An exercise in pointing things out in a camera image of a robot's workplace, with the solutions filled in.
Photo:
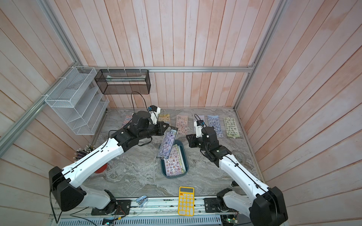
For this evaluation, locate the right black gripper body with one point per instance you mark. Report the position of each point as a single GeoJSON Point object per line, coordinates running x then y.
{"type": "Point", "coordinates": [200, 144]}

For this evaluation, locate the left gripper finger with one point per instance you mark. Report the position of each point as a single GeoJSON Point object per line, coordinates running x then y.
{"type": "Point", "coordinates": [162, 124]}
{"type": "Point", "coordinates": [161, 129]}

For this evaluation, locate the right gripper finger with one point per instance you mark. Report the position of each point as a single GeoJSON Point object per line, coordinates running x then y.
{"type": "Point", "coordinates": [192, 144]}
{"type": "Point", "coordinates": [191, 137]}

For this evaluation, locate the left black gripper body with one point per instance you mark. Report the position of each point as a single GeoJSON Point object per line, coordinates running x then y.
{"type": "Point", "coordinates": [152, 130]}

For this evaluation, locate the yellow green sticker sheet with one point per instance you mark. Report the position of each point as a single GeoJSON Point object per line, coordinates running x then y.
{"type": "Point", "coordinates": [165, 118]}

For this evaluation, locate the teal storage tray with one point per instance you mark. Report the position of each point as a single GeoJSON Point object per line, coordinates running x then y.
{"type": "Point", "coordinates": [177, 142]}

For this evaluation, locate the purple cartoon sticker sheet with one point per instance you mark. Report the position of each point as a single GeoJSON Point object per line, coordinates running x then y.
{"type": "Point", "coordinates": [167, 143]}

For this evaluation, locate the blue penguin sticker sheet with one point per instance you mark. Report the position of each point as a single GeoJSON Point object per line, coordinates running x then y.
{"type": "Point", "coordinates": [214, 121]}

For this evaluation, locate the cat sticker sheet pink blue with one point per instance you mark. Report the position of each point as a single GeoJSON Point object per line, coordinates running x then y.
{"type": "Point", "coordinates": [127, 119]}

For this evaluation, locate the translucent bubble sticker sheet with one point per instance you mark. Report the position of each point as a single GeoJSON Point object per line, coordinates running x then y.
{"type": "Point", "coordinates": [199, 117]}

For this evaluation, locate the pink character sticker sheet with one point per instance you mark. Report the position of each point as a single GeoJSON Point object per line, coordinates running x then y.
{"type": "Point", "coordinates": [174, 165]}

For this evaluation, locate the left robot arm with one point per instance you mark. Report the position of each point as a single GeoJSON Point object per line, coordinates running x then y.
{"type": "Point", "coordinates": [66, 184]}

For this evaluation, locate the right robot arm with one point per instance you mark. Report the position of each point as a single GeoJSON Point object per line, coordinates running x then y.
{"type": "Point", "coordinates": [264, 205]}

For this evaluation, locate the bottom sticker sheet in tray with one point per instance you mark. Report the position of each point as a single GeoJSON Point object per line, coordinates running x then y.
{"type": "Point", "coordinates": [182, 124]}

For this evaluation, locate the black mesh basket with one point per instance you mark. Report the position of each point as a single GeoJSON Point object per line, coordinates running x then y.
{"type": "Point", "coordinates": [123, 81]}

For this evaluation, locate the yellow calculator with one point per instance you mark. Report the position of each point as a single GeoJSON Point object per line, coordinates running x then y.
{"type": "Point", "coordinates": [186, 201]}

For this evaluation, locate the pencil holder with pencils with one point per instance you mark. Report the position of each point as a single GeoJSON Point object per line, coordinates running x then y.
{"type": "Point", "coordinates": [86, 153]}

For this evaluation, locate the blue stapler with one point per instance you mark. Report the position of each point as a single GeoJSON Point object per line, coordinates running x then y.
{"type": "Point", "coordinates": [142, 200]}

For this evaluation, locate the green circuit board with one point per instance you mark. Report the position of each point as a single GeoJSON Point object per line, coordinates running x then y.
{"type": "Point", "coordinates": [229, 220]}

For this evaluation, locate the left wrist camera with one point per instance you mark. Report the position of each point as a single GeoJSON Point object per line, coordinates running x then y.
{"type": "Point", "coordinates": [154, 112]}

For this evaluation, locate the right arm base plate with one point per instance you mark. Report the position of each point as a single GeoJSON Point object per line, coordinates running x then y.
{"type": "Point", "coordinates": [216, 205]}

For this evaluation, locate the white wire mesh shelf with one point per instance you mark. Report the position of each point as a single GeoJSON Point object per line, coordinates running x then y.
{"type": "Point", "coordinates": [77, 102]}

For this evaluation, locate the aluminium front rail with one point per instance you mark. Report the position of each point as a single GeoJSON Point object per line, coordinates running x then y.
{"type": "Point", "coordinates": [167, 204]}

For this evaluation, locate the white vented cable duct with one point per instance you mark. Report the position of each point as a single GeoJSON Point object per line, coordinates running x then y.
{"type": "Point", "coordinates": [206, 220]}

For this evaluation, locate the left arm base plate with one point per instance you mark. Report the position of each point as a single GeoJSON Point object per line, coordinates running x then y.
{"type": "Point", "coordinates": [123, 206]}

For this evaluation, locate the aluminium wall rail left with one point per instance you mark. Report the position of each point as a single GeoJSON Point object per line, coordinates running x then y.
{"type": "Point", "coordinates": [15, 131]}

